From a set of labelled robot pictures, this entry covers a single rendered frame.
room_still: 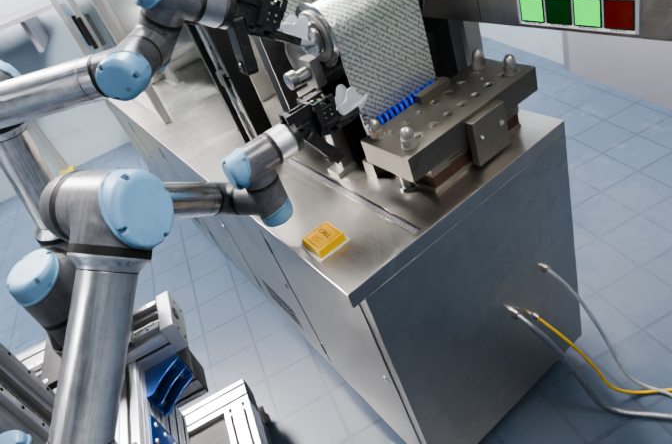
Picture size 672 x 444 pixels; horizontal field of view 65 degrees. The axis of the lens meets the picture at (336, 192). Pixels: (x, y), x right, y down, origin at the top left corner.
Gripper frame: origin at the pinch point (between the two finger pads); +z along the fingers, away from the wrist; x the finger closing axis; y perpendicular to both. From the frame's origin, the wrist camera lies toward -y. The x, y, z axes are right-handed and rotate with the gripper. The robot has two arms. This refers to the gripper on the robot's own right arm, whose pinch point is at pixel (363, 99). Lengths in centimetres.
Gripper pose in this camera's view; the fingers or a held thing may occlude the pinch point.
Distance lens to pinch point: 121.1
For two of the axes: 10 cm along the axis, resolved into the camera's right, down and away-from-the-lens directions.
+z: 7.7, -5.5, 3.3
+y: -3.1, -7.7, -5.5
